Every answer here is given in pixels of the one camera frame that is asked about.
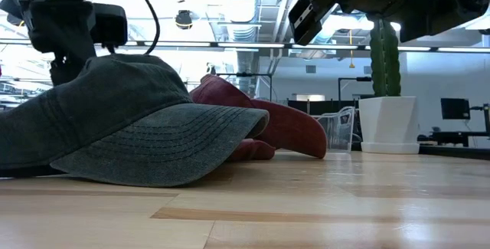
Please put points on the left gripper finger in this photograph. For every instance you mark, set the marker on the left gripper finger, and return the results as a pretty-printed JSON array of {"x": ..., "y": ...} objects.
[{"x": 65, "y": 69}]

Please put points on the dark grey baseball cap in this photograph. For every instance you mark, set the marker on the dark grey baseball cap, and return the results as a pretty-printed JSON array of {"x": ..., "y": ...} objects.
[{"x": 115, "y": 107}]

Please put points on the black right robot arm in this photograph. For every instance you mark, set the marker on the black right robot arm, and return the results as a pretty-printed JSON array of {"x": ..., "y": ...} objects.
[{"x": 432, "y": 19}]

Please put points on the yellow hanging pendant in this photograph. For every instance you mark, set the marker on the yellow hanging pendant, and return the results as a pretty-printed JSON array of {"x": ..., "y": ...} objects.
[{"x": 351, "y": 65}]

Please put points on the green columnar cactus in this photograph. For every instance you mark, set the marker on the green columnar cactus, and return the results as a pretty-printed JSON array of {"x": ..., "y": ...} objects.
[{"x": 384, "y": 69}]

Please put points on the black round ceiling speaker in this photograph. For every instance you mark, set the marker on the black round ceiling speaker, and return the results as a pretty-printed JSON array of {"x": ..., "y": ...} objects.
[{"x": 183, "y": 20}]

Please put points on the black low partition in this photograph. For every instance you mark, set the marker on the black low partition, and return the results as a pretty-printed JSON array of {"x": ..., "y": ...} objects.
[{"x": 302, "y": 107}]

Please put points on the white faceted plant pot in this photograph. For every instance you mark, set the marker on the white faceted plant pot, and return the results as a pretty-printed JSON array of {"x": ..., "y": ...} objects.
[{"x": 388, "y": 126}]

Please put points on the clear plastic bin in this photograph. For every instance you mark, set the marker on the clear plastic bin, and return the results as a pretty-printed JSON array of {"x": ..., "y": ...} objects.
[{"x": 337, "y": 130}]

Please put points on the black computer monitor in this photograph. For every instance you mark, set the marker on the black computer monitor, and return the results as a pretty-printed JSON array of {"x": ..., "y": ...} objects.
[{"x": 455, "y": 108}]

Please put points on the black workbench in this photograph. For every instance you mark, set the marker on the black workbench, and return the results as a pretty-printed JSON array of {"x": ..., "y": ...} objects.
[{"x": 459, "y": 138}]

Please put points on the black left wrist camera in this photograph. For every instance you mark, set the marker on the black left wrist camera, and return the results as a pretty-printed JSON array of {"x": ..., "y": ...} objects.
[{"x": 111, "y": 25}]

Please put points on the silver spiral ceiling duct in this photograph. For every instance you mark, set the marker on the silver spiral ceiling duct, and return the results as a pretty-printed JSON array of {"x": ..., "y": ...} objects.
[{"x": 241, "y": 30}]

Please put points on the black aluminium table frame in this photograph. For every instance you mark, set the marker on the black aluminium table frame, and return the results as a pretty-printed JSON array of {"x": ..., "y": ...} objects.
[{"x": 459, "y": 153}]

